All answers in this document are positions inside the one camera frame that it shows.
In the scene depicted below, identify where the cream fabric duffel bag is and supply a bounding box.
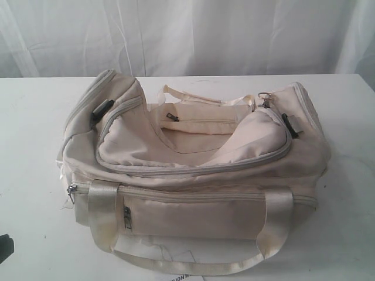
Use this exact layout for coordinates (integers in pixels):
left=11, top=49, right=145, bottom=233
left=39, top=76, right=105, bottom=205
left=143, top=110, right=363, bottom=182
left=57, top=70, right=330, bottom=276

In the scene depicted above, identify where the white paper hang tag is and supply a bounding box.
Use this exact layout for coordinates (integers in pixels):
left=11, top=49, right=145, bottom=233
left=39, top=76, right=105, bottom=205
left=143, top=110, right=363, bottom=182
left=151, top=248, right=206, bottom=281

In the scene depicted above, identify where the white backdrop curtain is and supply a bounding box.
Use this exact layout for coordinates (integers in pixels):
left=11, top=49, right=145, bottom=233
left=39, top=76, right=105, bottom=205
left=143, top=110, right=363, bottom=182
left=1, top=1, right=374, bottom=80

